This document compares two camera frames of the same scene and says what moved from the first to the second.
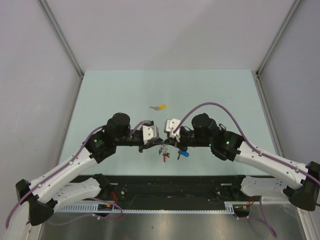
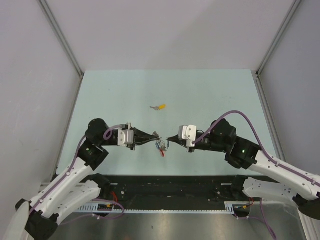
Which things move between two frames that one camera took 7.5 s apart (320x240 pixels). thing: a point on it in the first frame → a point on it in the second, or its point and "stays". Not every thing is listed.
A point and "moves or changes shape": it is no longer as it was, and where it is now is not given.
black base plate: [174, 189] stays
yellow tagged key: [161, 107] stays
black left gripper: [150, 144] → [138, 133]
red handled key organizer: [164, 150] moves or changes shape
